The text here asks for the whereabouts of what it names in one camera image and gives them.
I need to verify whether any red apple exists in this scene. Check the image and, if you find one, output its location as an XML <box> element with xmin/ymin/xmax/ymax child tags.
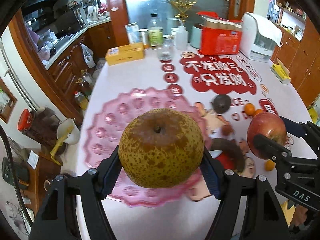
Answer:
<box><xmin>247</xmin><ymin>112</ymin><xmax>287</xmax><ymax>159</ymax></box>

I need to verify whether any mandarin orange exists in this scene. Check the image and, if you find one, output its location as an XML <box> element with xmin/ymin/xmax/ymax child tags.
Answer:
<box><xmin>244</xmin><ymin>103</ymin><xmax>255</xmax><ymax>116</ymax></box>
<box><xmin>252</xmin><ymin>109</ymin><xmax>263</xmax><ymax>117</ymax></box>

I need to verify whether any dark round avocado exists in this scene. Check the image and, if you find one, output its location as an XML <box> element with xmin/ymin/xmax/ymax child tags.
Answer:
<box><xmin>212</xmin><ymin>94</ymin><xmax>231</xmax><ymax>114</ymax></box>

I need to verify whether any speckled brown pear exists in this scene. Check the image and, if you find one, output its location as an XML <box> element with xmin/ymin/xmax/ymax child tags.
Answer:
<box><xmin>118</xmin><ymin>108</ymin><xmax>204</xmax><ymax>189</ymax></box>

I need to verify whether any operator hand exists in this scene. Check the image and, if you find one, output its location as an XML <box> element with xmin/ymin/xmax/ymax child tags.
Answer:
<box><xmin>288</xmin><ymin>205</ymin><xmax>308</xmax><ymax>226</ymax></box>

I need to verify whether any small orange near edge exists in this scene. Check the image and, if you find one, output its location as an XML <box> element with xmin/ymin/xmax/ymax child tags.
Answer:
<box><xmin>264</xmin><ymin>160</ymin><xmax>276</xmax><ymax>172</ymax></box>

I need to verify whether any yellow sponge box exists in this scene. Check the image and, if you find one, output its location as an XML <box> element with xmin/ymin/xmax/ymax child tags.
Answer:
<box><xmin>270</xmin><ymin>59</ymin><xmax>291</xmax><ymax>85</ymax></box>

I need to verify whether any printed cartoon table mat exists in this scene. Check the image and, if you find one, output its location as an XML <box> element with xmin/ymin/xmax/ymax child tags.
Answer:
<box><xmin>159</xmin><ymin>51</ymin><xmax>296</xmax><ymax>202</ymax></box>

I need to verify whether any white bucket with brush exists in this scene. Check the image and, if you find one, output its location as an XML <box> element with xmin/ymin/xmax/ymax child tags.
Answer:
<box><xmin>49</xmin><ymin>117</ymin><xmax>81</xmax><ymax>167</ymax></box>

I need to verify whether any red lidded dark bin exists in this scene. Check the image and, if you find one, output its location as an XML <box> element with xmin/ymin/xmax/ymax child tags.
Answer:
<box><xmin>17</xmin><ymin>107</ymin><xmax>60</xmax><ymax>151</ymax></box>

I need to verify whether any pink plastic fruit tray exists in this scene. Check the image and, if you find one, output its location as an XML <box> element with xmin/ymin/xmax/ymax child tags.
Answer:
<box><xmin>84</xmin><ymin>87</ymin><xmax>210</xmax><ymax>207</ymax></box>

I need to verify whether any white countertop appliance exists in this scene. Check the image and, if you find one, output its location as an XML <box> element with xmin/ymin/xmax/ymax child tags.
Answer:
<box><xmin>239</xmin><ymin>12</ymin><xmax>283</xmax><ymax>62</ymax></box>

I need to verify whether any red snack package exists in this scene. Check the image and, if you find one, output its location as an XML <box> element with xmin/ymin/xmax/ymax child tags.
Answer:
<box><xmin>197</xmin><ymin>11</ymin><xmax>242</xmax><ymax>56</ymax></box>

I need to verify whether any teal ceramic canister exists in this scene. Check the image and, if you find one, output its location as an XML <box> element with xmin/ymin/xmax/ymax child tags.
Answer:
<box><xmin>190</xmin><ymin>23</ymin><xmax>203</xmax><ymax>49</ymax></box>

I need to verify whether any clear drinking glass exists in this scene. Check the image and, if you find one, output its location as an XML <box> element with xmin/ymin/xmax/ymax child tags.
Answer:
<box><xmin>157</xmin><ymin>37</ymin><xmax>174</xmax><ymax>61</ymax></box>

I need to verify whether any white plastic squeeze bottle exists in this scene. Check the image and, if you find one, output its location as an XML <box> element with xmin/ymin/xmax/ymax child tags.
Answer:
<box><xmin>168</xmin><ymin>18</ymin><xmax>188</xmax><ymax>51</ymax></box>

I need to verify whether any clear glass bottle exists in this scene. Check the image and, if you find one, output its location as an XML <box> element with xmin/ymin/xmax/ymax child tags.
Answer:
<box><xmin>148</xmin><ymin>13</ymin><xmax>163</xmax><ymax>49</ymax></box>

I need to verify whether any metal tin can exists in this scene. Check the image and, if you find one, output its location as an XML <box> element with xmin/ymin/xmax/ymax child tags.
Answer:
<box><xmin>138</xmin><ymin>28</ymin><xmax>150</xmax><ymax>49</ymax></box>

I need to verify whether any yellow cardboard box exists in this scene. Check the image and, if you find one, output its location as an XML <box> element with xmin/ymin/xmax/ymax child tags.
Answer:
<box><xmin>105</xmin><ymin>42</ymin><xmax>144</xmax><ymax>66</ymax></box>

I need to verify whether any white blue carton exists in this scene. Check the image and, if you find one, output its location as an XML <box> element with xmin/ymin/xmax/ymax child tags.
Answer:
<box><xmin>125</xmin><ymin>22</ymin><xmax>140</xmax><ymax>44</ymax></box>

